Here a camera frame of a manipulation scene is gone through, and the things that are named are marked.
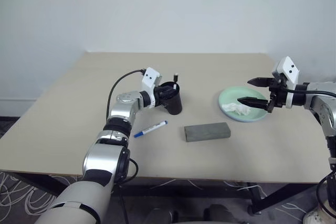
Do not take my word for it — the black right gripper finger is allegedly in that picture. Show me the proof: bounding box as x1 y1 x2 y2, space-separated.
247 77 275 89
236 97 270 110

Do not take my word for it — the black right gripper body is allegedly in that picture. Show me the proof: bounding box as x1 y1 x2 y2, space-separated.
265 74 288 115

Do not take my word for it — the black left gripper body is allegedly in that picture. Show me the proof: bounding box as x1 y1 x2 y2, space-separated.
153 85 166 107

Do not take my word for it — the white tissue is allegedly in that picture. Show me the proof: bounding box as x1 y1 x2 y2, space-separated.
222 102 251 116

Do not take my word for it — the black plastic cup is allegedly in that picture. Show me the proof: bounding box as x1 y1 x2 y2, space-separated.
159 81 183 116

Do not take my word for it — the light round plastic plate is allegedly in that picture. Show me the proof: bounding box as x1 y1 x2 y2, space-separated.
218 85 269 123

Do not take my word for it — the white marker with blue cap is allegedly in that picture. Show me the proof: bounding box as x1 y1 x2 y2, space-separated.
133 120 169 138

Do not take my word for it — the grey rectangular block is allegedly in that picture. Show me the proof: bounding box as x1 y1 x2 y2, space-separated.
183 122 232 143

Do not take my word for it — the dark rounded shape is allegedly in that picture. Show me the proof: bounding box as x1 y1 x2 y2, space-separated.
145 207 180 224

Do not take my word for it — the white round base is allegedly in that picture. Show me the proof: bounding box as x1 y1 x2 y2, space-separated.
303 199 336 224

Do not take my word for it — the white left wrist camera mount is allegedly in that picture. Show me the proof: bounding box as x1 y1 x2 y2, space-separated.
141 67 162 110

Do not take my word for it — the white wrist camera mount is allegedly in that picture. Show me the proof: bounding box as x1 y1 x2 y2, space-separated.
141 67 162 110
271 56 301 110

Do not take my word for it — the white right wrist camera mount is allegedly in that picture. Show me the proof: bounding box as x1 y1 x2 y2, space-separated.
271 56 301 110

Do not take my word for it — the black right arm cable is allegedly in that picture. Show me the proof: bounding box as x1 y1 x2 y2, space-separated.
285 89 336 98

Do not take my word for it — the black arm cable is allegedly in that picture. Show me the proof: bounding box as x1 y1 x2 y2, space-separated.
106 69 146 120
285 89 336 98

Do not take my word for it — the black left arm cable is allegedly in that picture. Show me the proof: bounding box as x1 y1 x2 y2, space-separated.
106 69 146 120

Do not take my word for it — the white floor cable tangle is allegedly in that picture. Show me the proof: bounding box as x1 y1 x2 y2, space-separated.
0 170 77 216
149 178 336 218

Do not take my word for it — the black metal table frame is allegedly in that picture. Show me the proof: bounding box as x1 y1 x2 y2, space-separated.
0 169 336 215

